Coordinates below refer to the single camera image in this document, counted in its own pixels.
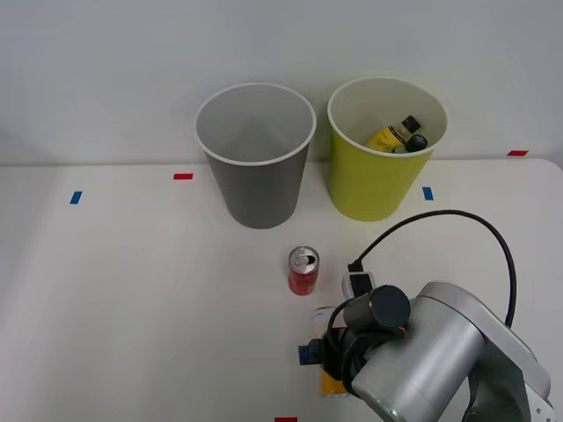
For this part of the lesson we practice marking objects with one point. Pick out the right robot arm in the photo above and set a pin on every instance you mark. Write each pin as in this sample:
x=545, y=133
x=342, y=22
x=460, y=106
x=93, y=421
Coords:
x=440, y=351

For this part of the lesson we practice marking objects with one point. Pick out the yellow-label bottle with black cap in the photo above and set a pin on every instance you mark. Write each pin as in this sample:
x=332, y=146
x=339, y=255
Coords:
x=386, y=138

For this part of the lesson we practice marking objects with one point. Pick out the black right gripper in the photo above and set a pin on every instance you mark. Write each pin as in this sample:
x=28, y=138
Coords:
x=338, y=351

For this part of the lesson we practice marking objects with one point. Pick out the grey plastic waste bin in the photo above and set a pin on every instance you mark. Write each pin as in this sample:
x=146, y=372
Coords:
x=257, y=193

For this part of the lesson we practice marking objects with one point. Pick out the dark green plastic bottle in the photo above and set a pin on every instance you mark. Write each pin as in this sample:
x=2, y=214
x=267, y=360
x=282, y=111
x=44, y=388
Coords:
x=415, y=142

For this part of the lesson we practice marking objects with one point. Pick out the red drink can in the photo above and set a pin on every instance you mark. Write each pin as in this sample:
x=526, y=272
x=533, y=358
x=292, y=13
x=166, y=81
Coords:
x=302, y=279

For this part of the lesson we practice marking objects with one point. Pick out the yellow-green plastic waste bin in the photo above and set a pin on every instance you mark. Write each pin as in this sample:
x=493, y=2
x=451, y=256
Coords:
x=374, y=184

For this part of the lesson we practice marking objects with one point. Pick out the orange and white drink can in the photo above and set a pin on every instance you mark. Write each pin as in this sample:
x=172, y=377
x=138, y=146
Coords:
x=332, y=383

